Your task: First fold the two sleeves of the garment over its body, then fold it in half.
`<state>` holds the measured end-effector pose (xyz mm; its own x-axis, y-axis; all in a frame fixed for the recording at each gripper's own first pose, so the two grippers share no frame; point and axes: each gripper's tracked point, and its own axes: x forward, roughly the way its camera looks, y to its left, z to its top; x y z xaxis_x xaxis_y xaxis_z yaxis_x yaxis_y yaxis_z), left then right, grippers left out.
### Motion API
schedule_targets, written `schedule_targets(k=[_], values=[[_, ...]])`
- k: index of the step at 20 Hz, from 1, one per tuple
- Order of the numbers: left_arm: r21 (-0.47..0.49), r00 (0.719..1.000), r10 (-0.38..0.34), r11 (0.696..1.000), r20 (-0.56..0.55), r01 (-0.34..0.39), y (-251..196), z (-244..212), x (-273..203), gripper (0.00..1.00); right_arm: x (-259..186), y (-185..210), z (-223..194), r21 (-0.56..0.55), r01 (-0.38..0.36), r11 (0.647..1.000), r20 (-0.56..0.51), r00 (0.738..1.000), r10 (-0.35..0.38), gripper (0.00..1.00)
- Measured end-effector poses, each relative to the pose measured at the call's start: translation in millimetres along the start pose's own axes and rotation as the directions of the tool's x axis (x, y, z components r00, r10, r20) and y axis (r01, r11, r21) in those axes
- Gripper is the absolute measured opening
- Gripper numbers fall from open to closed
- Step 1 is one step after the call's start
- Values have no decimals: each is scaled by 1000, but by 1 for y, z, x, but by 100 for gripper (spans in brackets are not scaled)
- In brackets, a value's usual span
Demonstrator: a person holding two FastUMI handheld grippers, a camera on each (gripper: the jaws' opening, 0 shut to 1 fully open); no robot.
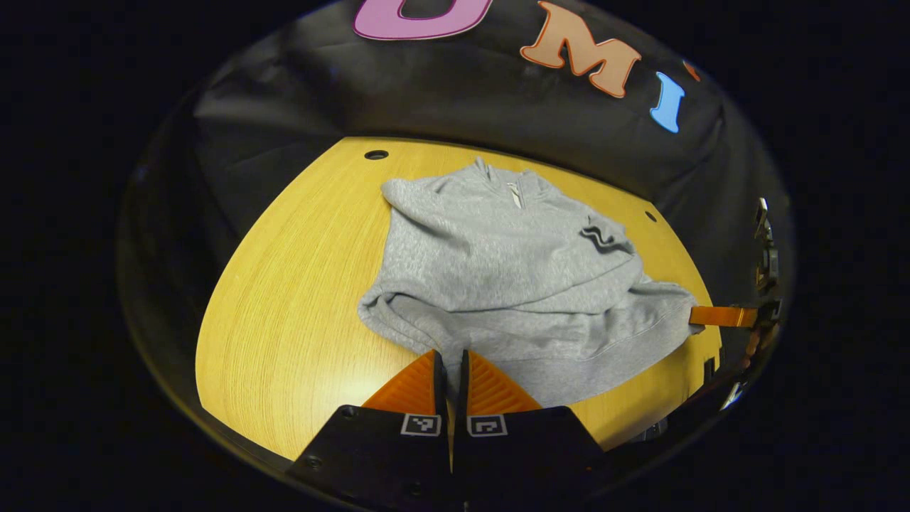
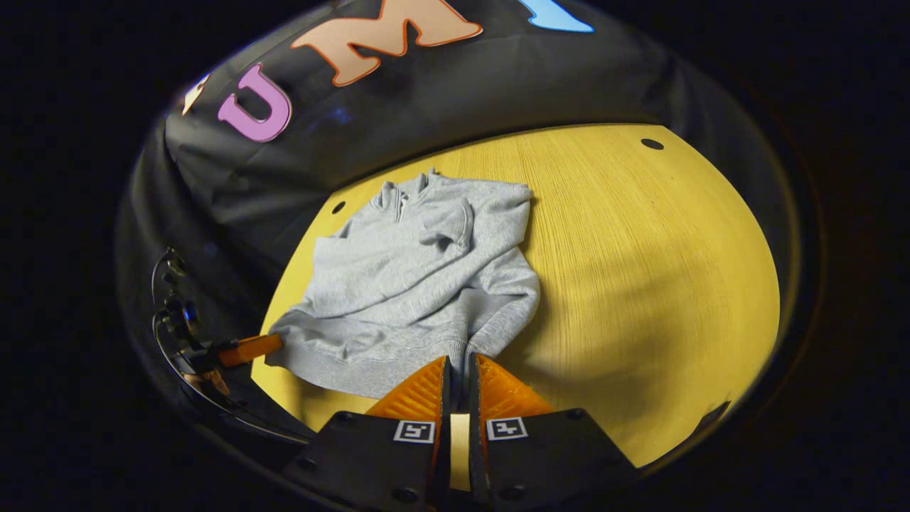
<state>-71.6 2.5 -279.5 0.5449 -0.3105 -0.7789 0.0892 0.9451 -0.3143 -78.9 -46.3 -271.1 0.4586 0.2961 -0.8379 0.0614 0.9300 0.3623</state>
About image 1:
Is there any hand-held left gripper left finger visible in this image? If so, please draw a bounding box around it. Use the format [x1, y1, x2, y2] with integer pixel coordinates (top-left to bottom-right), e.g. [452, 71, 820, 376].
[287, 348, 453, 511]

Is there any grey zip-neck sweatshirt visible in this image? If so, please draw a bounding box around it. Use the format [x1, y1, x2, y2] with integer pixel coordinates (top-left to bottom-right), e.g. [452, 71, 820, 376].
[358, 156, 705, 410]

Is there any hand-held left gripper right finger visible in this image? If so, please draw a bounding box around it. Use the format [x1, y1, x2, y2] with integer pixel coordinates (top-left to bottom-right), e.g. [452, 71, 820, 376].
[452, 348, 614, 502]

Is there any black backdrop cloth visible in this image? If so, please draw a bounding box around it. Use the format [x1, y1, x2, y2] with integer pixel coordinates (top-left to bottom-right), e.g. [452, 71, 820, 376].
[117, 0, 793, 378]

